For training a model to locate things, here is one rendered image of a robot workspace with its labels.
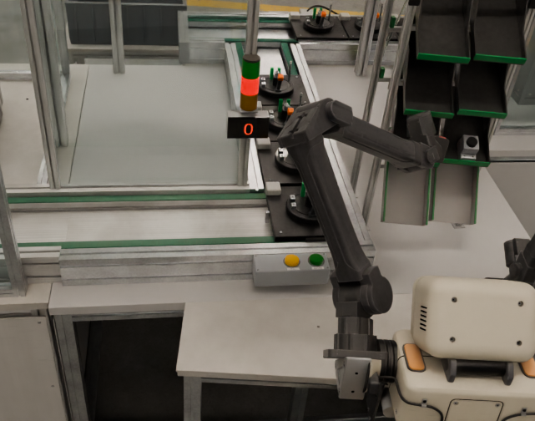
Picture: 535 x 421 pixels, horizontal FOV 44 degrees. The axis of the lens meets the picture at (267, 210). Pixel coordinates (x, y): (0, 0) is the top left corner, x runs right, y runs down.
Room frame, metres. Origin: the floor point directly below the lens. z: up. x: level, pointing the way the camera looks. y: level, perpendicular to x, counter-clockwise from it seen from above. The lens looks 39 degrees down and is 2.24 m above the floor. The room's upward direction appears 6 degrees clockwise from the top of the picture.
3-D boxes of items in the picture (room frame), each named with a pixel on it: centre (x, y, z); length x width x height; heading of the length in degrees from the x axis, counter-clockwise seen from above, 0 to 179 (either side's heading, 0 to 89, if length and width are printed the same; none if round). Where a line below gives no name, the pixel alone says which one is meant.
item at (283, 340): (1.40, -0.24, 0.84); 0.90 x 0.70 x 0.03; 93
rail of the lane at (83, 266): (1.38, 0.12, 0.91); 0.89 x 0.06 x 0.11; 101
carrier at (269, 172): (1.83, -0.08, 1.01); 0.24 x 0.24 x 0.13; 11
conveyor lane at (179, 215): (1.55, 0.17, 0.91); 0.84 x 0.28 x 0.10; 101
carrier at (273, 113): (2.08, -0.03, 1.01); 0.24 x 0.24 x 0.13; 11
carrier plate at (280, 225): (1.58, -0.13, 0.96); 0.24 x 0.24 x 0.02; 11
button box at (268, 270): (1.36, -0.08, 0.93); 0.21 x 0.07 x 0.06; 101
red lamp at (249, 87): (1.66, 0.08, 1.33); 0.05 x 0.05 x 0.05
